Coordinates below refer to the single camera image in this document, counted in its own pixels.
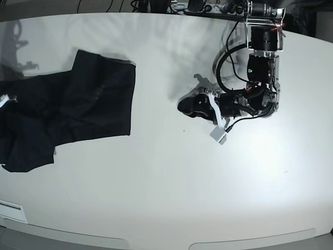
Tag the black equipment clutter behind table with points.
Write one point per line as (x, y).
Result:
(190, 7)

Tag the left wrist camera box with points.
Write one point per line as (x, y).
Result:
(219, 135)

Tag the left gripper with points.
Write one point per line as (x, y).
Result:
(211, 104)

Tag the black T-shirt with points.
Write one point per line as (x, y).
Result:
(92, 100)

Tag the white label plate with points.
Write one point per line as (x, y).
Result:
(12, 211)

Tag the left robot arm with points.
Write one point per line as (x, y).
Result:
(264, 21)

